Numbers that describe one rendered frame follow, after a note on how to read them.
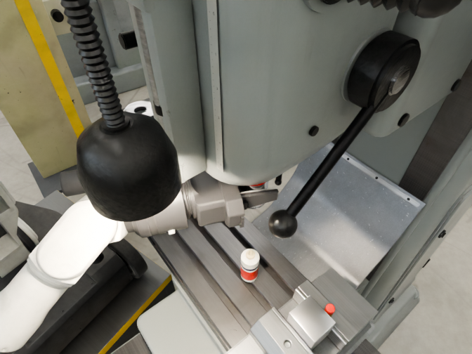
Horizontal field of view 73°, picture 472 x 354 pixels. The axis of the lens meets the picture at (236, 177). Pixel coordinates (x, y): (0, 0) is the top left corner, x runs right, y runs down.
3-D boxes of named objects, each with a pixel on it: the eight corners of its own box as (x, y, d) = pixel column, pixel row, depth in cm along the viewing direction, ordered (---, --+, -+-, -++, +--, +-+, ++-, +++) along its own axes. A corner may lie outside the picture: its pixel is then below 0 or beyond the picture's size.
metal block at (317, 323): (308, 353, 56) (315, 342, 52) (284, 324, 59) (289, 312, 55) (328, 334, 58) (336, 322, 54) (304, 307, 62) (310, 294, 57)
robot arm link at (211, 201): (246, 199, 42) (153, 219, 39) (244, 240, 48) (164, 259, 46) (223, 140, 50) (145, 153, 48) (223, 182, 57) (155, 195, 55)
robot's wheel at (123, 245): (109, 260, 133) (95, 232, 119) (119, 251, 136) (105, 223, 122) (143, 286, 125) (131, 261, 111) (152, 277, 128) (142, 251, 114)
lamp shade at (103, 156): (69, 194, 25) (33, 131, 20) (137, 144, 29) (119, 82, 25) (135, 238, 22) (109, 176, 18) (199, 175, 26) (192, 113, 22)
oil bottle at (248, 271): (248, 286, 73) (249, 262, 65) (237, 273, 75) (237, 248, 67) (260, 275, 75) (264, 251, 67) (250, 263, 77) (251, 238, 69)
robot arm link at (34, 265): (126, 222, 41) (57, 305, 40) (133, 206, 49) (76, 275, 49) (82, 190, 39) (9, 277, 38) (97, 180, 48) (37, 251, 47)
